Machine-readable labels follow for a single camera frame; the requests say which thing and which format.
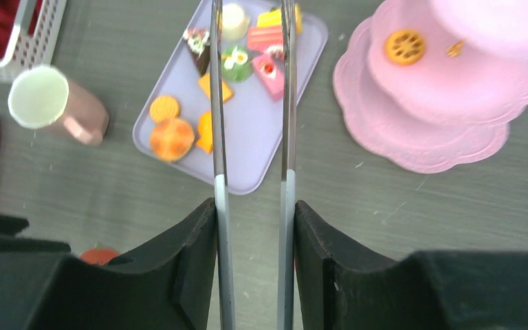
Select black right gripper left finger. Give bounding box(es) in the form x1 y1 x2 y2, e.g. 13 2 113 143
0 198 217 329

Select orange square biscuit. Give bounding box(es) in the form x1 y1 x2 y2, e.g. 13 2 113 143
197 72 235 104

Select orange fish-shaped pastry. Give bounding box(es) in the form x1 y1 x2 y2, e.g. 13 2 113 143
196 111 213 154

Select green round cake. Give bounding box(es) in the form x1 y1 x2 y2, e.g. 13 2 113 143
221 45 253 83

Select orange round bun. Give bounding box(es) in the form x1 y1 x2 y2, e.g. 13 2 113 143
149 118 195 162

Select lavender serving tray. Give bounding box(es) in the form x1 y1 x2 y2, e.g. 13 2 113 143
132 13 329 195

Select round orange lattice cookie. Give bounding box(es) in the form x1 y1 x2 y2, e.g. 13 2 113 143
384 29 426 66

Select pink square cake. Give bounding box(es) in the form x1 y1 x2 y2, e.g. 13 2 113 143
252 54 285 102

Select yellow pink layered cake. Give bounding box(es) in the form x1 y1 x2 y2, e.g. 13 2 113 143
256 3 303 34

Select white plastic basket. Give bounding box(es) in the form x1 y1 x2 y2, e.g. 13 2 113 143
0 0 67 83

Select pink three-tier cake stand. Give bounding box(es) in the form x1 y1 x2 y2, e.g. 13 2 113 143
333 1 528 174

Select chocolate cake slice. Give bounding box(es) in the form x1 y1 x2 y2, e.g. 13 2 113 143
182 27 210 76

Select red tomato coaster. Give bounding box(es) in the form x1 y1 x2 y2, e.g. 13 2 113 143
79 243 121 265

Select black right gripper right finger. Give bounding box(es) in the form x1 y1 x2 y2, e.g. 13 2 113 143
295 201 528 329

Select round orange flat cookie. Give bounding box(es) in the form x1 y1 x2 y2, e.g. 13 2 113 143
149 95 180 123

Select metal serving tongs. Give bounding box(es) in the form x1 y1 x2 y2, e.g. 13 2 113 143
210 1 297 329

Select cream cylinder cake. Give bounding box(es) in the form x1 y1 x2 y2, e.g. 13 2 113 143
218 3 250 41

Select pink mug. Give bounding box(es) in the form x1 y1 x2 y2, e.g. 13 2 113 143
8 65 109 146

